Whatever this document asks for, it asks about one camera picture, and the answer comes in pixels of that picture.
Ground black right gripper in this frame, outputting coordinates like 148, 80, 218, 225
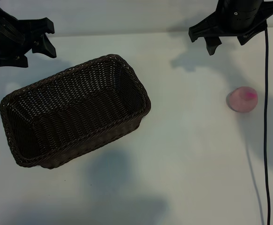
188, 0, 273, 56

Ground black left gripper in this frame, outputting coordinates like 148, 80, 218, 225
0, 0, 57, 68

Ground pink peach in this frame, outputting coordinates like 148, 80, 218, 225
225, 86, 258, 113

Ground dark brown wicker basket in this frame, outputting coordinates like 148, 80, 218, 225
0, 53, 152, 170

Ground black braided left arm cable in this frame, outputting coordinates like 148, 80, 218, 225
0, 14, 26, 45

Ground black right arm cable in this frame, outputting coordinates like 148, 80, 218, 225
263, 21, 272, 225

